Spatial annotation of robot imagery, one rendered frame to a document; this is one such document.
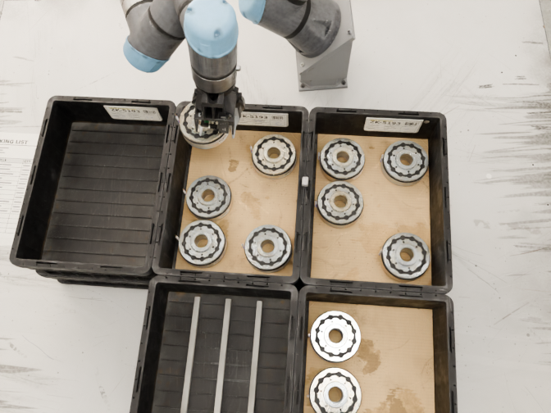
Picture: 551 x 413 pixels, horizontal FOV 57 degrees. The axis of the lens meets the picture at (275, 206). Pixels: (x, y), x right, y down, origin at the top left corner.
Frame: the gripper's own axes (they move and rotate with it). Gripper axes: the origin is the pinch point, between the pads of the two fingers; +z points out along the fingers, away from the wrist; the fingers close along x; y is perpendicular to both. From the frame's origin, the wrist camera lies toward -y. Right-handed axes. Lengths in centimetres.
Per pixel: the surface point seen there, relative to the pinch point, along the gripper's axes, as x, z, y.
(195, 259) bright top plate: -3.3, 14.5, 26.3
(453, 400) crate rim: 48, 3, 52
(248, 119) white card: 5.5, 10.7, -6.7
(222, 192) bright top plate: 1.2, 13.7, 10.8
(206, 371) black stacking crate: 1, 17, 49
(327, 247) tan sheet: 25.5, 14.2, 21.6
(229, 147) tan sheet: 1.7, 16.9, -1.9
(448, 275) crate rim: 48, 2, 29
